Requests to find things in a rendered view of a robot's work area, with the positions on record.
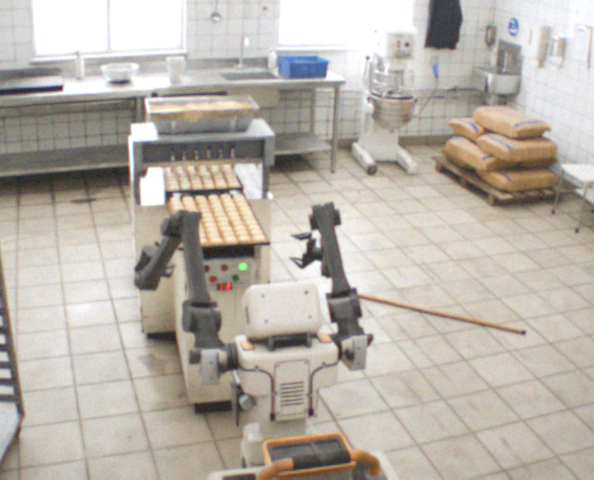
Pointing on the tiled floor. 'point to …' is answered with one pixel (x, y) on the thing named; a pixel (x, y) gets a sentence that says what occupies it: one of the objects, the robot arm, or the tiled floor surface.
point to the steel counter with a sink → (50, 161)
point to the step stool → (587, 187)
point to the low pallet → (492, 186)
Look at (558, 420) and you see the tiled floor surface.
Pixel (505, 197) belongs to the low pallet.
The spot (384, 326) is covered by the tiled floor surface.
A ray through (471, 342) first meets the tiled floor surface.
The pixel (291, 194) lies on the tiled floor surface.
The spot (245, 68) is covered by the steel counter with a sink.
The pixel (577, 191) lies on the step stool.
